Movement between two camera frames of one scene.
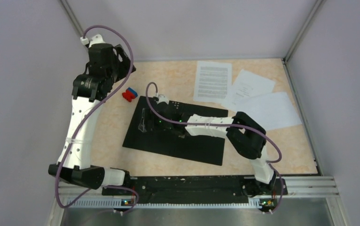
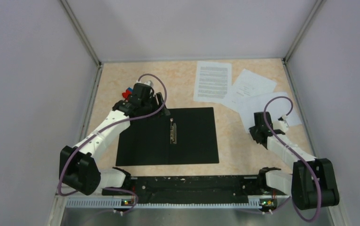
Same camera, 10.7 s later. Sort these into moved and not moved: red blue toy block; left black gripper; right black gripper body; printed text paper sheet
Moved: left black gripper; right black gripper body
Not moved: red blue toy block; printed text paper sheet
